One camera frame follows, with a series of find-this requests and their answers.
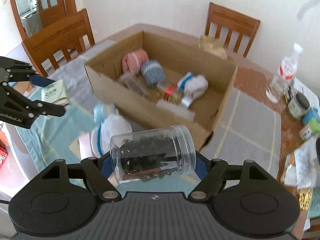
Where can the green lid small bottle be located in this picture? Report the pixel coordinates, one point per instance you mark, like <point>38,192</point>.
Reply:
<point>309,130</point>

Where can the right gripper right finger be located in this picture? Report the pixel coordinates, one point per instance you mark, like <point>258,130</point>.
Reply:
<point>211,173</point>

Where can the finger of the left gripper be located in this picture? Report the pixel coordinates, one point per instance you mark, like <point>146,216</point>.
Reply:
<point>46,108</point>
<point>40,81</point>

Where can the pink rolled sock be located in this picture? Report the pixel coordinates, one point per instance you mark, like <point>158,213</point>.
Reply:
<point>132,62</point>

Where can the wooden glass door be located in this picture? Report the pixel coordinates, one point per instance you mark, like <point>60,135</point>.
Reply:
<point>33,15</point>

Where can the green white tissue pack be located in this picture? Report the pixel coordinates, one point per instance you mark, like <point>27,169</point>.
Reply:
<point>55,93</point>

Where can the wooden chair at far side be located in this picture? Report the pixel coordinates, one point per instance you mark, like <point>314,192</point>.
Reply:
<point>223,17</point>

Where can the gold paper bag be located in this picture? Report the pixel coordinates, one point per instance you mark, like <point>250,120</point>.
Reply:
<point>213,46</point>

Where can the white blue rolled sock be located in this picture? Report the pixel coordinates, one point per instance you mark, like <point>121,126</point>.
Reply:
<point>193,86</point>

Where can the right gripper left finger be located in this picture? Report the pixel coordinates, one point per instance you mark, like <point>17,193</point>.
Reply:
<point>97,171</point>

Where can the clear jar black clips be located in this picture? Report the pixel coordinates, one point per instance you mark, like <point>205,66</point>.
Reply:
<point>151,154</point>

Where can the pink flat box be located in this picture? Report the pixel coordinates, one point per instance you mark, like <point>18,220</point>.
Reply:
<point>81,147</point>

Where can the checked grey green tablecloth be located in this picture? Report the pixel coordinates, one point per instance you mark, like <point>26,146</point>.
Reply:
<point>248,129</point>

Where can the light blue toy figure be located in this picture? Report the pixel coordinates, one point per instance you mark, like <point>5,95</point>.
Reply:
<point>101,111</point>

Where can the dark lid glass jar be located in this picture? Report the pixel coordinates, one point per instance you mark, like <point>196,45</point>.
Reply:
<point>298,105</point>

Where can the clear plastic water bottle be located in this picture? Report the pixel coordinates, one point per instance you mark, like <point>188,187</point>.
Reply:
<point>285,73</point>

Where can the jar of gold clips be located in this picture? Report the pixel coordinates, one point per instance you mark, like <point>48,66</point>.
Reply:
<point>169,92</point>

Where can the wooden dining table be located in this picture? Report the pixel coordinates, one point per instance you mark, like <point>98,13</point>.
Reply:
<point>57,204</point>

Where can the blue container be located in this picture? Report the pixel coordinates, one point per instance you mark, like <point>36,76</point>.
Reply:
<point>311,114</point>

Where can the wooden chair at left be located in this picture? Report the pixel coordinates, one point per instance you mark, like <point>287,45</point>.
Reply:
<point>57,37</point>

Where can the blue grey rolled sock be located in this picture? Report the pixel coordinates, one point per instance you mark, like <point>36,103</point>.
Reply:
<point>153,73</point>

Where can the wooden chair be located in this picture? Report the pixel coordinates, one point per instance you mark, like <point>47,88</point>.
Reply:
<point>57,37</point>
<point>223,17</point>

